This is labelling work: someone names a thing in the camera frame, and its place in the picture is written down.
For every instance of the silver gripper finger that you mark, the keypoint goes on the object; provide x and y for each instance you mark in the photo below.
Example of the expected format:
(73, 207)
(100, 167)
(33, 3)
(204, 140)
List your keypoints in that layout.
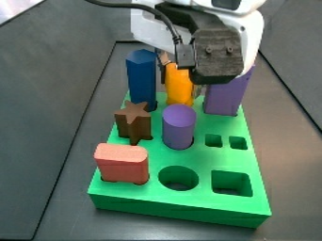
(163, 62)
(198, 90)

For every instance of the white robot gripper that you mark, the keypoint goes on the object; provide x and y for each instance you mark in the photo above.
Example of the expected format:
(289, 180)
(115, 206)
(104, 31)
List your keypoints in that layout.
(243, 19)

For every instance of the purple cylinder block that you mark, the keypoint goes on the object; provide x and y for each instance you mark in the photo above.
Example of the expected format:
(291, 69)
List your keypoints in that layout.
(178, 125)

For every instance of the red rounded rectangle block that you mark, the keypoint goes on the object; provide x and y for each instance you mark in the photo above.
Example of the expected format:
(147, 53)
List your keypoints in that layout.
(122, 163)

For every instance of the green shape sorter board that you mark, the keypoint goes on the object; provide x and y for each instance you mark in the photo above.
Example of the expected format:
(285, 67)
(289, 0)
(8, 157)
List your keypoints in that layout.
(207, 183)

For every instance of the brown star block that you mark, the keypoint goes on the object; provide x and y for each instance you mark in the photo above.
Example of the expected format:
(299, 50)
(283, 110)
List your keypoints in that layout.
(134, 122)

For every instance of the tall purple notched block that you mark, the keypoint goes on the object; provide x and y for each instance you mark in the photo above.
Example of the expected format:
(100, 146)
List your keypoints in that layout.
(223, 97)

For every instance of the blue hexagonal prism block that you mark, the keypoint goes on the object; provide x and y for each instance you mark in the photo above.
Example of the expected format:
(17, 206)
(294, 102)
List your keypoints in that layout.
(140, 64)

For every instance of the yellow three prong block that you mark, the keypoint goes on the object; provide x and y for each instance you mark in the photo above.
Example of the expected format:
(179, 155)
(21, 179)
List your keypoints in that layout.
(178, 86)

